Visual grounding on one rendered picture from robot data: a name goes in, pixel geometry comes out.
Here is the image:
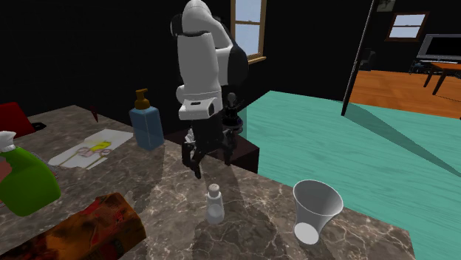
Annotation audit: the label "wooden table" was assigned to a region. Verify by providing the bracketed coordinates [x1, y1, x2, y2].
[423, 61, 461, 97]

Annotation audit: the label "tall wood framed window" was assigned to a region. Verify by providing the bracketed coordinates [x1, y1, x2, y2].
[230, 0, 267, 65]

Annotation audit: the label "blue soap dispenser brown pump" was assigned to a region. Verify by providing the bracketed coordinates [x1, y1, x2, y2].
[129, 88, 165, 152]

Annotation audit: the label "orange red box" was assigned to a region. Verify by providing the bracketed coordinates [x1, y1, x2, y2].
[0, 192, 147, 260]

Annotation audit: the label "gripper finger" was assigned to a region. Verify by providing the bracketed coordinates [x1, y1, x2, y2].
[221, 131, 237, 167]
[181, 141, 205, 179]

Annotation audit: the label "grey framed television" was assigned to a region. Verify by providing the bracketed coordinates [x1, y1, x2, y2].
[416, 33, 461, 62]

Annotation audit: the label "white flared cup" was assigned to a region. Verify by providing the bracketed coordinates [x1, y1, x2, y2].
[292, 179, 344, 246]

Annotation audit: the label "white sheet with drawing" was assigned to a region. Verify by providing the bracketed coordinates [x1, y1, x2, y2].
[48, 129, 134, 171]

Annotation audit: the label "white salt shaker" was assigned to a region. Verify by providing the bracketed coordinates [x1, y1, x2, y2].
[205, 182, 225, 225]

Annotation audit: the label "small wood framed window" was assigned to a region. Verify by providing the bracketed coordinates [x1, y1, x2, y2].
[384, 11, 430, 43]

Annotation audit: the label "dark chair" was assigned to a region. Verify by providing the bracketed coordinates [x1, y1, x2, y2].
[359, 48, 378, 72]

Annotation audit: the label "wall picture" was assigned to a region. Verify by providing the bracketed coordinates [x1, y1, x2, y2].
[376, 0, 396, 13]

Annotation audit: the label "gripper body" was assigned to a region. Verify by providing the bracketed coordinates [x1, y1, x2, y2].
[190, 117, 225, 153]

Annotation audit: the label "green spray bottle white cap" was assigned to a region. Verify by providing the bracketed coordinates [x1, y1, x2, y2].
[0, 130, 62, 217]

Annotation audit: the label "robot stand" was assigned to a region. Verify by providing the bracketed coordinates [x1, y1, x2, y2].
[165, 127, 260, 174]

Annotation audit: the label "red flat object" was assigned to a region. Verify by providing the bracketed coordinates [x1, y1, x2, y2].
[0, 101, 37, 140]

